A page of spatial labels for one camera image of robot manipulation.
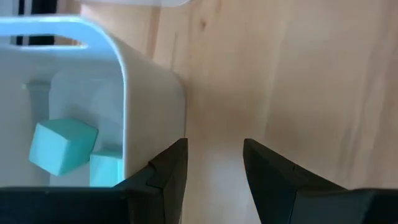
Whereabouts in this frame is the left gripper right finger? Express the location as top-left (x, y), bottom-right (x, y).
top-left (243, 138), bottom-right (368, 224)

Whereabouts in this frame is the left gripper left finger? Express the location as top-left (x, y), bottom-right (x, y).
top-left (113, 138), bottom-right (189, 224)

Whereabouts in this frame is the light teal rectangular block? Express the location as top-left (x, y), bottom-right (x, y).
top-left (89, 149), bottom-right (125, 188)

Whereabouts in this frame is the light teal cube block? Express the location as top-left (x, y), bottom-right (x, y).
top-left (28, 117), bottom-right (100, 177)

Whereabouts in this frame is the white plastic bin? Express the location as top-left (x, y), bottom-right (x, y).
top-left (0, 15), bottom-right (187, 189)

